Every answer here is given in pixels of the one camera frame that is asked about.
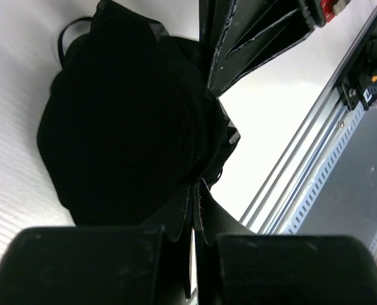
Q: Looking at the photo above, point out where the perforated cable duct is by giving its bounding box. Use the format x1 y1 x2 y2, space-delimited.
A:
285 110 377 257

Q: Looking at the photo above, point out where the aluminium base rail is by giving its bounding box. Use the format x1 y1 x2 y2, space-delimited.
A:
240 2 377 234

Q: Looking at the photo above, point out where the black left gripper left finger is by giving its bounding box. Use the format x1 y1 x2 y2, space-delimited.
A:
0 180 195 305

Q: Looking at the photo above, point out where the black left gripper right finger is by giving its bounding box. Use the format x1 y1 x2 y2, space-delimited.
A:
193 177 377 305

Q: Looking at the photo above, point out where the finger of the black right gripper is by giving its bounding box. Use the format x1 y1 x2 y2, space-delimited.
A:
199 0 326 96

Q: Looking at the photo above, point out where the black bra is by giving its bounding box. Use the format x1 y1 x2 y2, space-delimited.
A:
37 1 240 226

